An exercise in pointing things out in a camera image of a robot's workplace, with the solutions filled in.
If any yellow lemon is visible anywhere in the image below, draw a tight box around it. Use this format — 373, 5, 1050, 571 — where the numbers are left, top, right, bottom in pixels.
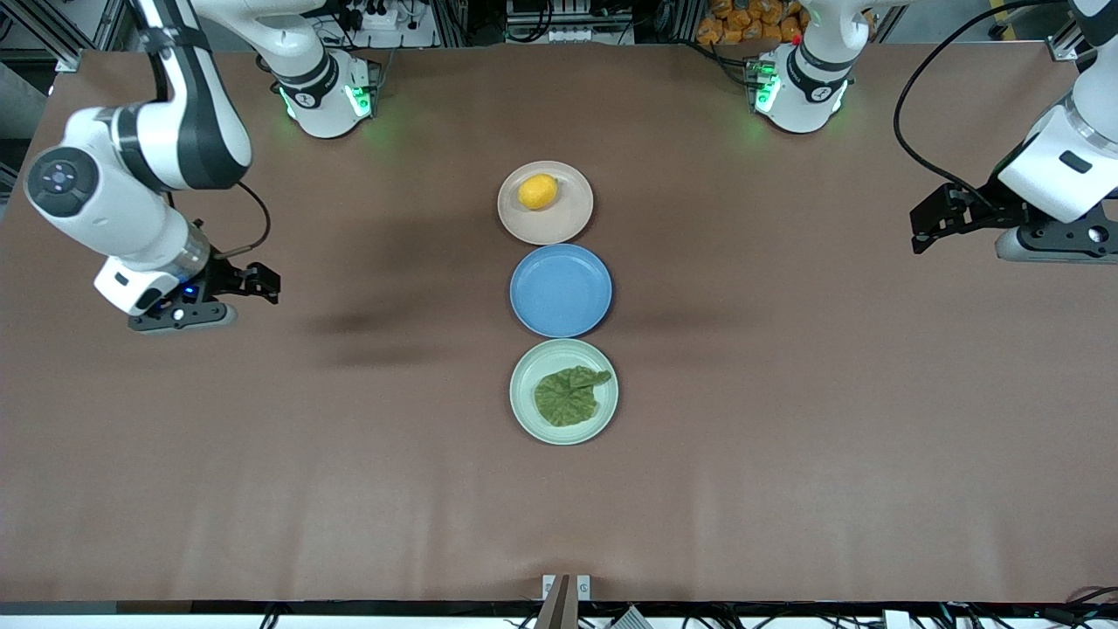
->
517, 173, 560, 212

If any green lettuce leaf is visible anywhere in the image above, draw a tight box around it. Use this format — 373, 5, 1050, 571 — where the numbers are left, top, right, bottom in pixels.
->
534, 365, 613, 429

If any brown table cover mat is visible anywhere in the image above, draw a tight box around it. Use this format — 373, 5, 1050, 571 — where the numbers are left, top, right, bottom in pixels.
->
0, 44, 1118, 605

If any bag of orange snacks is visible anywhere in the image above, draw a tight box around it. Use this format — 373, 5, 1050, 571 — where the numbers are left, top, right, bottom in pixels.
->
696, 0, 806, 46

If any white power strip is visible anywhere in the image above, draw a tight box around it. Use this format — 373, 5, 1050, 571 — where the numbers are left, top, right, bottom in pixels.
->
342, 0, 404, 32

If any pale green round plate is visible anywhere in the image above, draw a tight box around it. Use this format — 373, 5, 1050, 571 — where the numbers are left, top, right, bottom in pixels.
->
509, 338, 619, 446

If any blue round plate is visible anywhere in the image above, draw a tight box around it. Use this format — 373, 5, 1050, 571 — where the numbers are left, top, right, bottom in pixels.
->
509, 243, 614, 339

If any pink round plate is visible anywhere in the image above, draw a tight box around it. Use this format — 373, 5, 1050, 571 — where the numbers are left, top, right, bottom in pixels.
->
497, 161, 595, 246

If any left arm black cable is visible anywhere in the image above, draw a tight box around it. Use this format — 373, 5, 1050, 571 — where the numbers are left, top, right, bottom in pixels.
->
893, 0, 1077, 208

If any aluminium frame profile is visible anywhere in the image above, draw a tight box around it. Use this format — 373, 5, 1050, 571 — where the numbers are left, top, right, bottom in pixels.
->
51, 0, 132, 73
1046, 0, 1103, 62

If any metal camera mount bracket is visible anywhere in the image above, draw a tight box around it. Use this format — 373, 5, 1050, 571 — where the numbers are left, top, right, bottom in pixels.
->
535, 573, 593, 629

